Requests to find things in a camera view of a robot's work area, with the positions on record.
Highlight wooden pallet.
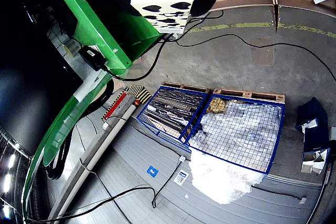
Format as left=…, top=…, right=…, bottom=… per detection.
left=161, top=81, right=211, bottom=94
left=213, top=88, right=286, bottom=104

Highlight white floor label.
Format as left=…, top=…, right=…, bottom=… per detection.
left=173, top=169, right=190, bottom=185

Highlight white cartons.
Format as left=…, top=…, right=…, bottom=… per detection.
left=300, top=149, right=331, bottom=175

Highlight yellow black striped bumper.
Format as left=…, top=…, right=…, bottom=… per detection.
left=123, top=84, right=152, bottom=105

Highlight black hoses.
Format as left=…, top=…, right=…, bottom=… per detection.
left=44, top=79, right=115, bottom=180

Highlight grey metal post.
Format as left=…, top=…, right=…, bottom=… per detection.
left=47, top=98, right=138, bottom=224

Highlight blue mesh crate holding plastic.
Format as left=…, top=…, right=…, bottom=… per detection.
left=187, top=94, right=286, bottom=175

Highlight red strip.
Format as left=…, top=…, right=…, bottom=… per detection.
left=101, top=91, right=128, bottom=121

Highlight black adapter cable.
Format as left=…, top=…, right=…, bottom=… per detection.
left=103, top=10, right=224, bottom=82

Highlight blue mesh crate holding rods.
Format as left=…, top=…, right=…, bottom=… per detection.
left=136, top=85, right=209, bottom=144

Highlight blue plastic bin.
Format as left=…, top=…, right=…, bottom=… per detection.
left=295, top=97, right=331, bottom=154

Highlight thin black floor cable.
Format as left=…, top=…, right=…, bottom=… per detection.
left=26, top=155, right=186, bottom=223

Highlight blue floor sticker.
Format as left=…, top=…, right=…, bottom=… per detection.
left=146, top=165, right=159, bottom=178

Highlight black cable with white plug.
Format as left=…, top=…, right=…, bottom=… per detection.
left=251, top=186, right=308, bottom=205

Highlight black power adapter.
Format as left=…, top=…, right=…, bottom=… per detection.
left=78, top=45, right=108, bottom=72

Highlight white plastic bag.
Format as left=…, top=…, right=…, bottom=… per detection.
left=188, top=150, right=266, bottom=205

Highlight green metal shelf unit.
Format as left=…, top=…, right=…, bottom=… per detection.
left=22, top=0, right=165, bottom=222

